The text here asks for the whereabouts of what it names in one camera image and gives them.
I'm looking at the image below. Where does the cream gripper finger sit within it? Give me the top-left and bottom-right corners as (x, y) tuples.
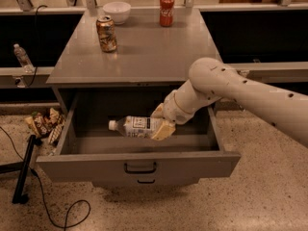
(151, 103), (164, 118)
(151, 119), (175, 141)

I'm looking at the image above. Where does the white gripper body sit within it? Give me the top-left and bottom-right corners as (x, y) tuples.
(163, 90), (195, 125)

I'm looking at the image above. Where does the clear plastic bottle white label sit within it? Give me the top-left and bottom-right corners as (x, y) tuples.
(108, 115), (163, 139)

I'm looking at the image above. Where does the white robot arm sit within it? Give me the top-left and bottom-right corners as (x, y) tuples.
(152, 58), (308, 146)

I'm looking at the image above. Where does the grey metal drawer cabinet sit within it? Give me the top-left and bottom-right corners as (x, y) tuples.
(45, 7), (232, 189)

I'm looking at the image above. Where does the open grey top drawer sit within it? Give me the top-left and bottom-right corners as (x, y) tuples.
(38, 86), (241, 187)

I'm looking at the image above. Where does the small clear water bottle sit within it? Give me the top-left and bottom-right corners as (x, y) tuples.
(13, 43), (35, 73)

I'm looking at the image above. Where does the gold patterned drink can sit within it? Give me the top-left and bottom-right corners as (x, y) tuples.
(96, 15), (117, 53)

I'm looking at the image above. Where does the crumpled chip bag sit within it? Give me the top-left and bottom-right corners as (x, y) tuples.
(25, 108), (65, 145)

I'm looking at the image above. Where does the red coca-cola can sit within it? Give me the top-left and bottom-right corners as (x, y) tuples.
(160, 0), (175, 27)

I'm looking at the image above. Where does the white ceramic bowl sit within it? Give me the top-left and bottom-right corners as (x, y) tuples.
(103, 2), (131, 25)

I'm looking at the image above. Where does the black metal stand leg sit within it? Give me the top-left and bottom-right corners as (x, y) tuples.
(0, 135), (36, 204)

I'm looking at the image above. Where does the black drawer handle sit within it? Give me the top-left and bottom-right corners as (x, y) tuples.
(123, 163), (157, 174)

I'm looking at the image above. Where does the black floor cable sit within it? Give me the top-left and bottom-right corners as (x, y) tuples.
(0, 125), (91, 231)

